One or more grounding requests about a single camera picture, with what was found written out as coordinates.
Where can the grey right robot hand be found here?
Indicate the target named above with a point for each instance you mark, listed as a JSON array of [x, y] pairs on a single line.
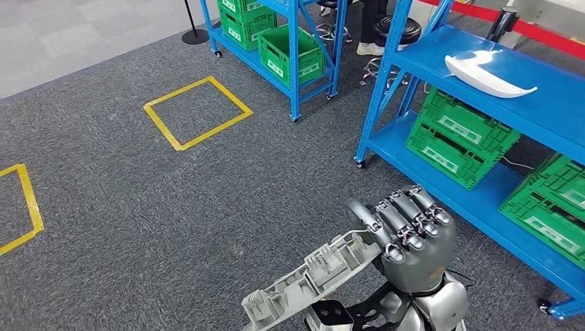
[[420, 260]]

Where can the silver plastic hubcap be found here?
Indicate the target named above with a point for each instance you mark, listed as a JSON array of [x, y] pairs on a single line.
[[310, 278]]

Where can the white plastic car part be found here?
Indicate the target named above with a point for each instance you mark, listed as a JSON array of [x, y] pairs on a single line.
[[480, 77]]

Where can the blue metal shelf rack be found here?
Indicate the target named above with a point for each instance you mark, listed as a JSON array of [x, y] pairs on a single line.
[[557, 109], [294, 68]]

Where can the black round stool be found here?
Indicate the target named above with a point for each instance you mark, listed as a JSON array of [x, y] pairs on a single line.
[[331, 3], [397, 29]]

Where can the person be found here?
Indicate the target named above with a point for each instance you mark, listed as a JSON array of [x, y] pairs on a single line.
[[372, 23]]

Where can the red barrier belt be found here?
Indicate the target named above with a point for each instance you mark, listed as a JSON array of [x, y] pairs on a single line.
[[548, 39]]

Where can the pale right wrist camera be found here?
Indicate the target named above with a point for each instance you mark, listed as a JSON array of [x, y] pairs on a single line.
[[329, 317]]

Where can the black stanchion post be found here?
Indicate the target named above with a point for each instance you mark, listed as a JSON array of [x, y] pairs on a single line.
[[500, 25], [195, 37]]

